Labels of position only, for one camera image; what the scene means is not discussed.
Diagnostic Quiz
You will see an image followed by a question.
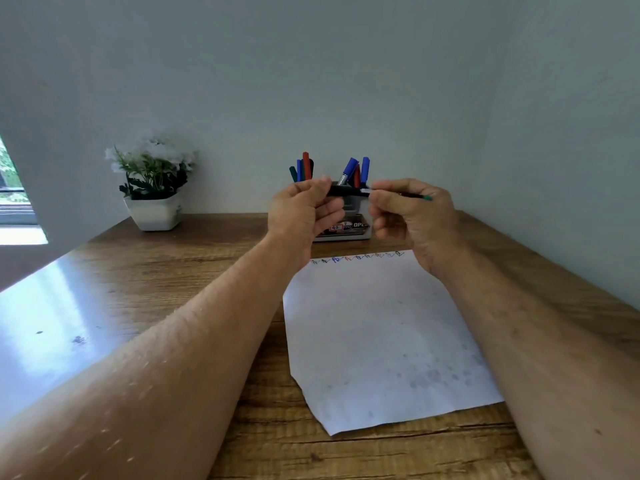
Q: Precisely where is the person's left hand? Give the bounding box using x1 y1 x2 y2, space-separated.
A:
266 175 347 271

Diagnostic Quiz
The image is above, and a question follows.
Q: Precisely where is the green foliage outside window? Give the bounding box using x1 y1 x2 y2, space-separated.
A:
0 139 29 203

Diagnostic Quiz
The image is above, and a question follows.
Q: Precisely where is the person's right forearm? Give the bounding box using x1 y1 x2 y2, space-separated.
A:
435 247 640 480

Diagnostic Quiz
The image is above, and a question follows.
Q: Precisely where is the white paper sheet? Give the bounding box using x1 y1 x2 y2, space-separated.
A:
282 249 505 437

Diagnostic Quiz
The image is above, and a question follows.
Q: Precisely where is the white potted flower plant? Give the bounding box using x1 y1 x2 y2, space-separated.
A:
103 132 199 232

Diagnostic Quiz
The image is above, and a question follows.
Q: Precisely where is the person's right hand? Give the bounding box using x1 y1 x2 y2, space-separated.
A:
367 178 463 281

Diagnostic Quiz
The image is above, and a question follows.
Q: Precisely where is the grey white desk organizer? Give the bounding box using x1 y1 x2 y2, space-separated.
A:
312 181 375 243

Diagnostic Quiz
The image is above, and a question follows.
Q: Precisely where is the person's left forearm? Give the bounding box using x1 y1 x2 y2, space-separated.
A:
0 234 306 480

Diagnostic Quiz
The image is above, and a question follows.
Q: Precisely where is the black slim marker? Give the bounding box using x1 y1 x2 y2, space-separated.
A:
327 184 434 202

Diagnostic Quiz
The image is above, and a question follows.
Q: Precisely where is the grey window frame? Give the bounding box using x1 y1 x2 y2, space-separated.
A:
0 137 39 227

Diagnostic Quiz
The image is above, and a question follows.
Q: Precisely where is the thick blue silver banded marker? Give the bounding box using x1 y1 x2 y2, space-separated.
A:
337 157 359 187

